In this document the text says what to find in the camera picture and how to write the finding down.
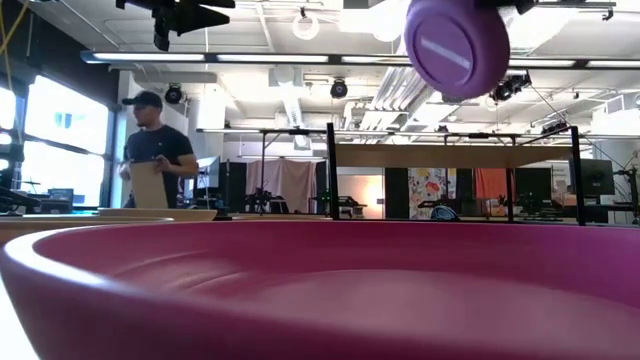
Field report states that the black background monitor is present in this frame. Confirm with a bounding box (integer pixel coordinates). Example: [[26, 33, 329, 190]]
[[569, 158, 616, 197]]

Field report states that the purple plate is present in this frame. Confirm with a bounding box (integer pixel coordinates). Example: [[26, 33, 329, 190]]
[[403, 0, 511, 100]]

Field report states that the white hanging ring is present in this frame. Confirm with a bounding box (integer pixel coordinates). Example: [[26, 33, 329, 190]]
[[292, 10, 321, 42]]

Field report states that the long ceiling light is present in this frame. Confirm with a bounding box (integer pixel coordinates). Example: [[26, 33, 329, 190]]
[[79, 49, 640, 70]]

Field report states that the yellow cable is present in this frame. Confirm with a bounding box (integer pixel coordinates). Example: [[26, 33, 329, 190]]
[[0, 0, 31, 76]]

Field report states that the floral poster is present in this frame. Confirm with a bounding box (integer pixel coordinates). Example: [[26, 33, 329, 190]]
[[408, 168, 457, 220]]

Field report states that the magenta plate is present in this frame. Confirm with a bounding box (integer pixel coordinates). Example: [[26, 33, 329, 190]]
[[0, 219, 640, 360]]

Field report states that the orange cloth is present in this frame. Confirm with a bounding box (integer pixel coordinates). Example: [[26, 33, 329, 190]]
[[474, 168, 516, 201]]

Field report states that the cardboard sheet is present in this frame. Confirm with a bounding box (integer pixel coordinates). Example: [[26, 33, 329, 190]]
[[128, 159, 170, 210]]

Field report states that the grey background monitor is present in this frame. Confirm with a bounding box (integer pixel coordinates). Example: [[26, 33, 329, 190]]
[[197, 155, 221, 190]]

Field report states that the beige curtain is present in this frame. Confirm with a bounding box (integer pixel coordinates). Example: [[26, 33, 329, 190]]
[[245, 158, 317, 214]]

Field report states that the black metal background frame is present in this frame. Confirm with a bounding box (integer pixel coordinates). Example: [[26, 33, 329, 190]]
[[197, 127, 329, 216]]

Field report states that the wooden shelf with black legs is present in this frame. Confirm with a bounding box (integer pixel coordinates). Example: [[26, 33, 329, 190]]
[[324, 122, 587, 227]]

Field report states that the person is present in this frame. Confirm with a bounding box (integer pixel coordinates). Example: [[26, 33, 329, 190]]
[[117, 89, 200, 210]]

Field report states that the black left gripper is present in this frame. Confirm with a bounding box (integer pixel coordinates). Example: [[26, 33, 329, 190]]
[[115, 0, 236, 52]]

